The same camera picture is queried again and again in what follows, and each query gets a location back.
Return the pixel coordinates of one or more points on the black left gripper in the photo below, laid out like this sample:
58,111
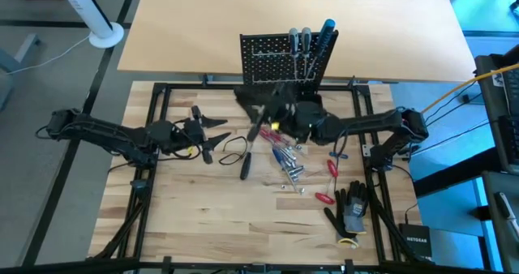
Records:
194,134

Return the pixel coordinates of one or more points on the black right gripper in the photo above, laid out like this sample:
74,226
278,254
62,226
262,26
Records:
306,120

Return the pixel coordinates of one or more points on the clear black safety glasses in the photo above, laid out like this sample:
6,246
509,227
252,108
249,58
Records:
229,159

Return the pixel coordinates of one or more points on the small black ribbed screwdriver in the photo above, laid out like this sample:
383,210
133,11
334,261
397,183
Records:
245,166

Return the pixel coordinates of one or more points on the black screwdriver with blue cap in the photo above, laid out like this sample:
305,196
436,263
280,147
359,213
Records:
326,32

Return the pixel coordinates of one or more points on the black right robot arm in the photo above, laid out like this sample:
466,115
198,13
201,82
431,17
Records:
373,124

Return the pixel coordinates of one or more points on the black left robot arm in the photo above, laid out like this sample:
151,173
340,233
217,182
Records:
105,134

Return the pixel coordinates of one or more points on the black metal pegboard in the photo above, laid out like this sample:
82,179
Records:
267,63

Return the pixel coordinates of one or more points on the light wooden desk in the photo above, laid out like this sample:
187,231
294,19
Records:
194,31

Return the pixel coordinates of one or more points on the grey black work glove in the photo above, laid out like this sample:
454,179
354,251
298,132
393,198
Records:
354,211
336,225

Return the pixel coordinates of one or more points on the grey furniture foot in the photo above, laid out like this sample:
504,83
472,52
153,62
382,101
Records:
26,47

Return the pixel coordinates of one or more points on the black equipment cart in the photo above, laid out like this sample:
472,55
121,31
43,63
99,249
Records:
486,104

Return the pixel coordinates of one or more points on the grey white handheld tool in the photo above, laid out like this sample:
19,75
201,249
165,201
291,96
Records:
504,207

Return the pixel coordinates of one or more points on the chrome tool holder rail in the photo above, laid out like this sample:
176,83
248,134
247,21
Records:
275,80
267,54

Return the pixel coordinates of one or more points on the black aluminium table frame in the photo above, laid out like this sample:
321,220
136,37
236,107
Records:
190,86

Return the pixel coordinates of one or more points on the black plastic bracket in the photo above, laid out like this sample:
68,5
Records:
140,187

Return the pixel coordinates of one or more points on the silver metal bracket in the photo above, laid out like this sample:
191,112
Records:
368,149

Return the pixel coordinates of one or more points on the black Netgear network switch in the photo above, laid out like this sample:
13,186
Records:
415,241

